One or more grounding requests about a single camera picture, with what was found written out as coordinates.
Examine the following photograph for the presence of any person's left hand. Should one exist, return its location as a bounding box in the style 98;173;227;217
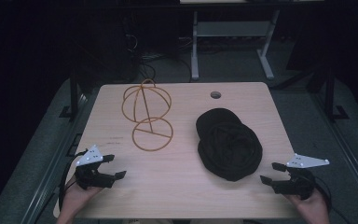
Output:
59;177;104;217

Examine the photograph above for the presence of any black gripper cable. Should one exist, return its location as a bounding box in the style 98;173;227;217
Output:
57;148;90;213

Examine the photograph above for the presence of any white metal desk frame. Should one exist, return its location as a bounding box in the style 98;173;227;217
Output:
189;8;282;81

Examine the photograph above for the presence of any black metal stand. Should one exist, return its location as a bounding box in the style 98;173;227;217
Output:
59;66;86;121
318;63;351;123

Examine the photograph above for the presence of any black cap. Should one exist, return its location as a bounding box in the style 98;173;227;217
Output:
195;107;264;183

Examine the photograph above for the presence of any bundle of floor cables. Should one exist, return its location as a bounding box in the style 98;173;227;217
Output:
127;32;194;82

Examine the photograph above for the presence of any gold wire hat stand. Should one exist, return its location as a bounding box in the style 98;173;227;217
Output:
121;77;174;153

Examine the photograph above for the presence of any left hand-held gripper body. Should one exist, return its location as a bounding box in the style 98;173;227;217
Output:
74;144;117;191

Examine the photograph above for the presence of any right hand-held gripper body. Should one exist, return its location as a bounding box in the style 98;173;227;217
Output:
272;152;331;201

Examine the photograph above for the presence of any person's right hand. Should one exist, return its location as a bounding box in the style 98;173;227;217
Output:
286;189;331;222

